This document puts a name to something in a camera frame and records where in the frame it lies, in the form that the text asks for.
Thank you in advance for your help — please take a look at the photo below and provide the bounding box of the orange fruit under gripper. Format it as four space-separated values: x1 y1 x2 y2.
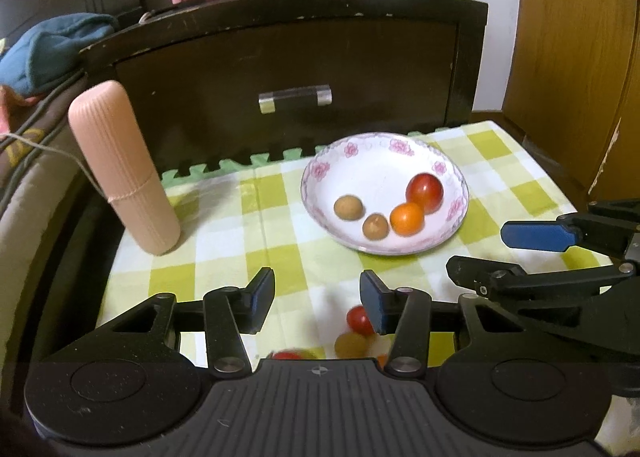
375 353 390 369

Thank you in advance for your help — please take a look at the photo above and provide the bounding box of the white string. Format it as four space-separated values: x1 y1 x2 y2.
0 131 109 201

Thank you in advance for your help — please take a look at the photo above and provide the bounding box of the red tomato near housing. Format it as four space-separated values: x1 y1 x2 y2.
270 350 305 361

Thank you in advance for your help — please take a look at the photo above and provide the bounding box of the brown longan fruit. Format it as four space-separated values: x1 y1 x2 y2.
333 195 364 221
362 214 390 241

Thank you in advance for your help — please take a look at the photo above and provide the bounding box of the brown wooden wardrobe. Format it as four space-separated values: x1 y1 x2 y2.
503 0 639 200

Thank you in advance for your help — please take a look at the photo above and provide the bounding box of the small red cherry tomato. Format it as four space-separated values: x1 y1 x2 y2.
346 305 374 337

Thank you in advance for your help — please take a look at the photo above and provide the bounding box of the yellow cherry tomato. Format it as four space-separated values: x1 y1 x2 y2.
334 331 372 359

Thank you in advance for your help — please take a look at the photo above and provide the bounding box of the orange cherry tomato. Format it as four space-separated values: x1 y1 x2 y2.
390 202 424 237

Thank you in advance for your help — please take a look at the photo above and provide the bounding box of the silver drawer handle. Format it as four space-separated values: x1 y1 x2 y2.
258 84 333 115

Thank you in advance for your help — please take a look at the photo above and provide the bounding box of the dark wooden nightstand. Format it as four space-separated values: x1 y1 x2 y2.
80 0 488 172

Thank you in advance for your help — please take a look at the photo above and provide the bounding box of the brown sofa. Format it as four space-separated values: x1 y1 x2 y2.
1 0 146 417

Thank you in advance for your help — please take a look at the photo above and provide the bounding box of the yellow checkered tablecloth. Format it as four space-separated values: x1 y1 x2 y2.
99 121 606 362

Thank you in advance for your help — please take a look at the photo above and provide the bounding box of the pink ribbed cylinder case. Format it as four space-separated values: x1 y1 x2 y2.
68 80 181 255

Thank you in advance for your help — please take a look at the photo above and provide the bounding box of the blue cloth garment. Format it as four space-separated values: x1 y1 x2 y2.
1 13 119 98

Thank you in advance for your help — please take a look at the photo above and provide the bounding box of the white floral ceramic plate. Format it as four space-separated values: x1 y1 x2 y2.
300 132 470 255

